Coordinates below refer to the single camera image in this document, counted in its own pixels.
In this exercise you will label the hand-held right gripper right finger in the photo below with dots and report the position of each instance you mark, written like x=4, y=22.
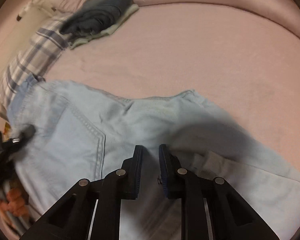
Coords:
x=170, y=180

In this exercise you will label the folded pale green cloth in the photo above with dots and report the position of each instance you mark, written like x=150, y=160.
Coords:
x=115, y=26

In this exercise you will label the light blue strawberry print pants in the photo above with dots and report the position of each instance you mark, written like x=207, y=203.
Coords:
x=65, y=135

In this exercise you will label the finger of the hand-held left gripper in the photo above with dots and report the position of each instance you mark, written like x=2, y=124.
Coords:
x=21, y=137

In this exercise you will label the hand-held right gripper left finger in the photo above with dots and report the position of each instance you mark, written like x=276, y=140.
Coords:
x=133, y=180

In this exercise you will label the plaid pillow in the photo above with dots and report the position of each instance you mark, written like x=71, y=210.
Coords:
x=32, y=55

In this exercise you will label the folded dark blue jeans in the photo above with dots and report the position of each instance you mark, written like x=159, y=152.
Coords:
x=102, y=10

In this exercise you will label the small light blue cloth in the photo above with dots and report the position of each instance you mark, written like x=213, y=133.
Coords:
x=30, y=82

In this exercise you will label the orange printed cloth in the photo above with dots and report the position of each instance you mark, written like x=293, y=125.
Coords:
x=15, y=202

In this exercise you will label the black and white plush toy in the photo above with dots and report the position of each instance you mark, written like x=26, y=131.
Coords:
x=27, y=7

